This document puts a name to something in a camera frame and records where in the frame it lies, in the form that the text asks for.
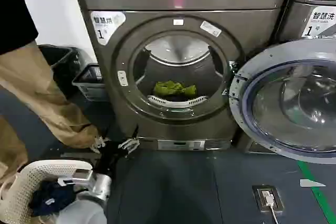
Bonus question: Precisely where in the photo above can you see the person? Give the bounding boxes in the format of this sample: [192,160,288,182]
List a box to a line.
[0,0,101,192]

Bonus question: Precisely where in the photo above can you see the white perforated laundry basket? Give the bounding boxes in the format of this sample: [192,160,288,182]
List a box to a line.
[0,159,93,224]

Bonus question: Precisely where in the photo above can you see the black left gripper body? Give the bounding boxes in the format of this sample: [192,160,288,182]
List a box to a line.
[93,141,124,177]

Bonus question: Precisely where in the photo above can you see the white plug with cable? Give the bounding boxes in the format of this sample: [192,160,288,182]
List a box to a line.
[261,190,280,224]

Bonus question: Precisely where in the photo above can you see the round glass dryer door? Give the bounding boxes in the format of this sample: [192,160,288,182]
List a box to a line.
[228,36,336,166]

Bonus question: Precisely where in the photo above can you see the grey plastic crate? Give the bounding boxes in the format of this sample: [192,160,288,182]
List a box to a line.
[71,63,106,102]

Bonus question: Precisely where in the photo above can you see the black plastic bin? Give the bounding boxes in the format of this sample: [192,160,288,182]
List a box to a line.
[38,45,91,97]

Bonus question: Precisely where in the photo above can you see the metal floor socket box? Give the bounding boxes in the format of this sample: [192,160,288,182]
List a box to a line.
[252,184,285,211]

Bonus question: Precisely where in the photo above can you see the green floor tape strip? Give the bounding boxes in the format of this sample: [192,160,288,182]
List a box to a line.
[297,159,336,224]

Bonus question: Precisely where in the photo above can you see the white lint filter grille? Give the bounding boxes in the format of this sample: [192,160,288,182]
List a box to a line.
[147,94,205,109]

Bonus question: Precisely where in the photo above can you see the white arrow floor sticker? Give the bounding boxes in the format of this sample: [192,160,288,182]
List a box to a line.
[299,178,328,189]

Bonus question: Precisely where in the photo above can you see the dark blue clothes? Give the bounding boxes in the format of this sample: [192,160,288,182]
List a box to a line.
[30,180,77,218]

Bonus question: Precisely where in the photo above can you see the green cloth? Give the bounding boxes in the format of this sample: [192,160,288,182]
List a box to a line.
[153,80,197,99]

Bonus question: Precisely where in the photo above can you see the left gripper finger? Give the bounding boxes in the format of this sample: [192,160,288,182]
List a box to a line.
[90,128,110,154]
[117,126,140,158]

